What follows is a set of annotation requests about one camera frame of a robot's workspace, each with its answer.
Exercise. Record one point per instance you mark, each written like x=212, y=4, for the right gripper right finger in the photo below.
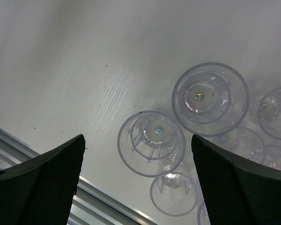
x=236, y=191

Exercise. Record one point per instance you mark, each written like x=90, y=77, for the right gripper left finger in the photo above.
x=40, y=191

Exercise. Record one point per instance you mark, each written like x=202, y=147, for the aluminium mounting rail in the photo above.
x=90, y=206

